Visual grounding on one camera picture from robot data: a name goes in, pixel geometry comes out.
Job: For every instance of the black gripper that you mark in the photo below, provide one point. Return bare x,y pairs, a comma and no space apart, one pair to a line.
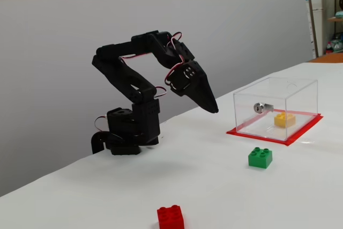
199,80

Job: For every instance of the yellow lego brick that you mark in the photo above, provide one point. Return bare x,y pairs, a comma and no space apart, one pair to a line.
284,120

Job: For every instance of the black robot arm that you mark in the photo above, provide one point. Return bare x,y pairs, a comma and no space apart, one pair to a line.
123,76

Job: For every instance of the green lego brick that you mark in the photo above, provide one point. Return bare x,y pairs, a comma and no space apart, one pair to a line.
260,158

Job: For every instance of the transparent plastic box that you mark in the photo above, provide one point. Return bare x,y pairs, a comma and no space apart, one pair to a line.
294,95

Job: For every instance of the red lego brick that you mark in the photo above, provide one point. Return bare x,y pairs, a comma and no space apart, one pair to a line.
170,217

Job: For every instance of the silver cam lock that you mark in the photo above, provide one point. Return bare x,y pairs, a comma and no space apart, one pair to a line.
259,107

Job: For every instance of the black table clamp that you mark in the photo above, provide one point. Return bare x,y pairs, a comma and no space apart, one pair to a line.
96,140

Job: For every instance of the orange wooden table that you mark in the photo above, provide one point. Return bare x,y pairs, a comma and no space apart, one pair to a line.
329,58

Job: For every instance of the red cap soda bottle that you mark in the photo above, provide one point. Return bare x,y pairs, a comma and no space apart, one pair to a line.
329,48

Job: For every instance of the metal shelf rack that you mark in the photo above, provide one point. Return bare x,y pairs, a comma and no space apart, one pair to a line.
311,11

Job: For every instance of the white cabinet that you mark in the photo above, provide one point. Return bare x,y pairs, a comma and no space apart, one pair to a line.
317,20

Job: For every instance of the greenish plastic bag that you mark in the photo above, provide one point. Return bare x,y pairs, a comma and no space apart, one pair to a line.
338,42

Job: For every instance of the teal object on shelf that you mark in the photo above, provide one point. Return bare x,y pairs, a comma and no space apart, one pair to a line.
339,14

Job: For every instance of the red tape frame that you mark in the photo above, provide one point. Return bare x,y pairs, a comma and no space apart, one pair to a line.
302,132

